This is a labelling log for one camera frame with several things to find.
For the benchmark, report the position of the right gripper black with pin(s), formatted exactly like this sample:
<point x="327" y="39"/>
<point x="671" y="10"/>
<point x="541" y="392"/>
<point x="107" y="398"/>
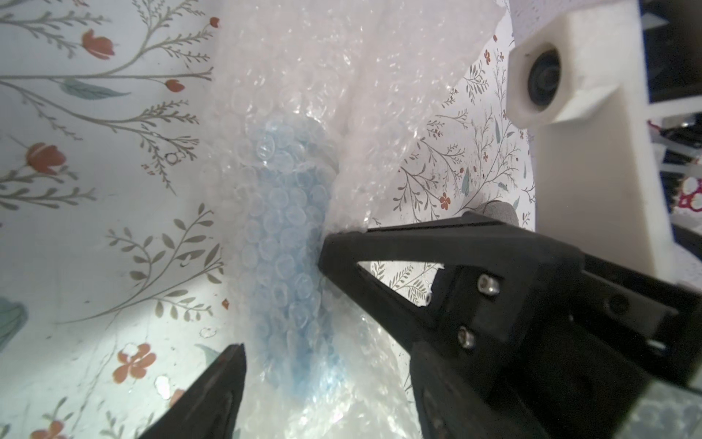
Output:
<point x="581" y="348"/>

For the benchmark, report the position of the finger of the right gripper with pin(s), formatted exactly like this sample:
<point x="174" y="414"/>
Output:
<point x="495" y="282"/>

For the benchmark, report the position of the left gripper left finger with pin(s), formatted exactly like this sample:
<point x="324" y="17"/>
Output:
<point x="209" y="408"/>

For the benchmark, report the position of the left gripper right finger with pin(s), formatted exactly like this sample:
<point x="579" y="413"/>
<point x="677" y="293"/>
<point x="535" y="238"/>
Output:
<point x="448" y="407"/>

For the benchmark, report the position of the blue ribbed vase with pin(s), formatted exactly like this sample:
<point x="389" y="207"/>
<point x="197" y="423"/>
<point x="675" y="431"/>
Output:
<point x="292" y="177"/>

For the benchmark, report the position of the bubble wrap sheet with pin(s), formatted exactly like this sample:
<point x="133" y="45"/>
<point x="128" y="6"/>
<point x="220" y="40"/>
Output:
<point x="313" y="106"/>

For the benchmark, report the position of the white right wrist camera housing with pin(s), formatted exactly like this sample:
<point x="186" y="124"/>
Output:
<point x="579" y="86"/>

